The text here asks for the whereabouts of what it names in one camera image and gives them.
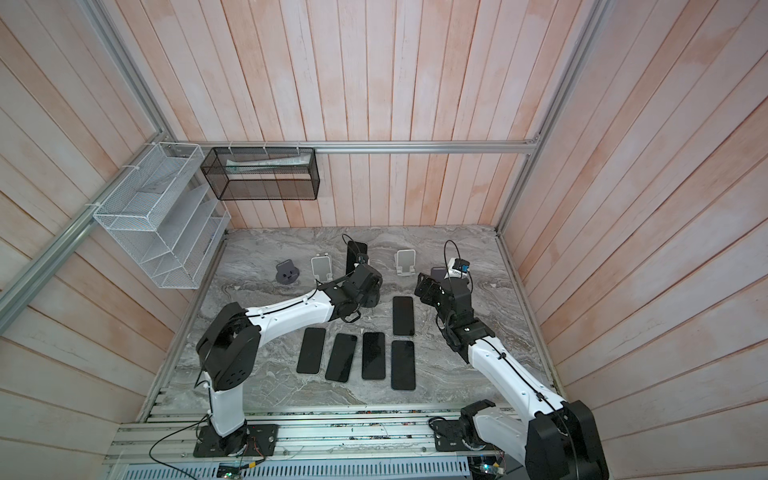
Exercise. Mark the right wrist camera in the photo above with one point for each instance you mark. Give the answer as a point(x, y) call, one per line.
point(458, 268)

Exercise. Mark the black wire mesh basket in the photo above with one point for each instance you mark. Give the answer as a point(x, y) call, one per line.
point(262, 173)

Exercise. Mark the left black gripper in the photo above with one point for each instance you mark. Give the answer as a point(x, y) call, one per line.
point(374, 297)

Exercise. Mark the white wire mesh shelf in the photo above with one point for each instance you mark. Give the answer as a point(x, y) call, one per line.
point(170, 225)

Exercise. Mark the reflective black phone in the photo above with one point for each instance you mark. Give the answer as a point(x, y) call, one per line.
point(403, 316)

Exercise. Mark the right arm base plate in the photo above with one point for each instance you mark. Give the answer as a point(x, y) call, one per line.
point(477, 434)

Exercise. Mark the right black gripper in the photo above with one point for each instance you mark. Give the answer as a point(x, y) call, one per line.
point(434, 285)

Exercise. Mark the far right phone stand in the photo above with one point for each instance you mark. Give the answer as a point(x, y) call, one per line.
point(438, 273)

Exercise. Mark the round black phone stand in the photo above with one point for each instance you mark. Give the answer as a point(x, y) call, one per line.
point(286, 272)

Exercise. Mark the aluminium front rail frame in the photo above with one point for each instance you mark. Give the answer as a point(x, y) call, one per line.
point(349, 442)

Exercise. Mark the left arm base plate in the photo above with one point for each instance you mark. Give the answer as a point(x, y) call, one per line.
point(257, 440)

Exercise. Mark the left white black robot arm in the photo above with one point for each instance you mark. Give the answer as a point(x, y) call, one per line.
point(227, 350)

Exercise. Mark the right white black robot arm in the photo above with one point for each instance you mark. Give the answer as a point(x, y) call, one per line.
point(549, 436)

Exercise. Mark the white folding phone stand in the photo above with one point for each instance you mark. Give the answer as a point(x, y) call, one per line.
point(322, 269)

